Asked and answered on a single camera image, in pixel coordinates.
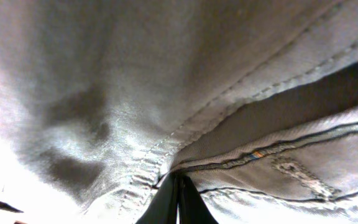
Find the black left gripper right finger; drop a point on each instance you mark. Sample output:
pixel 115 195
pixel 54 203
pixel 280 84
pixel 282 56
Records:
pixel 192 208

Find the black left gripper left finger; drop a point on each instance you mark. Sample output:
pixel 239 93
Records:
pixel 163 207

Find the grey shorts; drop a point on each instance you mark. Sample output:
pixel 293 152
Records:
pixel 255 101

